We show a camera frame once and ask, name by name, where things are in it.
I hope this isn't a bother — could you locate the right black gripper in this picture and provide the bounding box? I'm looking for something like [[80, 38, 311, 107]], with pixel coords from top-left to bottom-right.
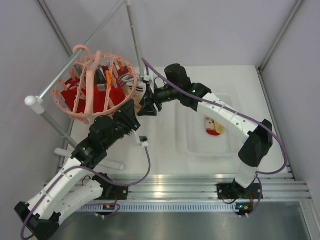
[[138, 82, 181, 117]]

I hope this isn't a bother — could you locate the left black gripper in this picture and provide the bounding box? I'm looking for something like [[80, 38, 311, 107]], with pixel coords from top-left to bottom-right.
[[103, 98, 141, 149]]

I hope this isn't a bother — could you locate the pink round clip hanger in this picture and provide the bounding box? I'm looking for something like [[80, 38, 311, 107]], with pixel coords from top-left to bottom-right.
[[51, 44, 139, 125]]

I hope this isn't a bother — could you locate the yellow sock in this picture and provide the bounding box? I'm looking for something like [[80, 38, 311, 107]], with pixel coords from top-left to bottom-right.
[[215, 122, 225, 134], [134, 102, 142, 115]]

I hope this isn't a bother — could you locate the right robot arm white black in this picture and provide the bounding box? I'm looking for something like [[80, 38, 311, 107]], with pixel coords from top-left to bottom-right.
[[138, 63, 273, 200]]

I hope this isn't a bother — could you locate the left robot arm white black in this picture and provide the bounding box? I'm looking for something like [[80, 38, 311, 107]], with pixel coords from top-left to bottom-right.
[[14, 99, 141, 240]]

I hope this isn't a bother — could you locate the red sock white cuff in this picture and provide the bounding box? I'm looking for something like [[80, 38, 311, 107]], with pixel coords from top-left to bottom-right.
[[59, 66, 133, 116]]

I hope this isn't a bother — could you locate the orange clothes peg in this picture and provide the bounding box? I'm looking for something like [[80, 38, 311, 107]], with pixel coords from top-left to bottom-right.
[[105, 70, 118, 89]]

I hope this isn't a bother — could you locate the white perforated plastic basket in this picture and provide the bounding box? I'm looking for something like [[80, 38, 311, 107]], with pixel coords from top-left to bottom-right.
[[175, 102, 242, 158]]

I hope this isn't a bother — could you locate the red white patterned sock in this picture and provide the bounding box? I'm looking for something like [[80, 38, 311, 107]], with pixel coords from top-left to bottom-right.
[[205, 116, 220, 136]]

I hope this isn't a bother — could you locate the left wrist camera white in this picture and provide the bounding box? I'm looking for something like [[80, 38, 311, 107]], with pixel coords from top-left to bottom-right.
[[133, 131, 149, 148]]

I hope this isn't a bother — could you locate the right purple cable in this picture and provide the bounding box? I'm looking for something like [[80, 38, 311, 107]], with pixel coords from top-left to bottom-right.
[[141, 57, 288, 218]]

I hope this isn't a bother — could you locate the purple cable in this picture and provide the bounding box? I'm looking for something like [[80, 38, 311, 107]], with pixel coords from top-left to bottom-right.
[[19, 146, 151, 240], [141, 57, 288, 218]]

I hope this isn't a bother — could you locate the aluminium mounting rail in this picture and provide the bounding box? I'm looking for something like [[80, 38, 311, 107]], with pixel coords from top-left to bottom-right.
[[39, 173, 312, 213]]

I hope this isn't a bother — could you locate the metal drying rack frame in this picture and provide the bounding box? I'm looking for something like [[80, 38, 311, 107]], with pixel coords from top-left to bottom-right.
[[24, 0, 156, 171]]

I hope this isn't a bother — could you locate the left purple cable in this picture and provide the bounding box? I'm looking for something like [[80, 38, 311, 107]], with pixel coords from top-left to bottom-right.
[[19, 146, 151, 240]]

